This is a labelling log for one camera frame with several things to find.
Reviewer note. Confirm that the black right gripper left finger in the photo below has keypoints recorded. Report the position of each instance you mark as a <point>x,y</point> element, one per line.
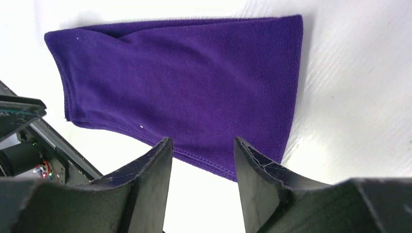
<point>131,199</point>

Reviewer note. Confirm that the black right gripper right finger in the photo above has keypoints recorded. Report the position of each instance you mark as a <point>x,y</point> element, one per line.
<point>275,199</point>

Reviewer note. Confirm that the purple cloth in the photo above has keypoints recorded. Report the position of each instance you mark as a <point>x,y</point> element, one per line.
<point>201,82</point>

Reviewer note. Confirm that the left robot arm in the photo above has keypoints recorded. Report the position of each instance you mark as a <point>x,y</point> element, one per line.
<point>16,114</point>

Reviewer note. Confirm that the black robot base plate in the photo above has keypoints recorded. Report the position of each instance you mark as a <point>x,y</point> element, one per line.
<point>62,162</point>

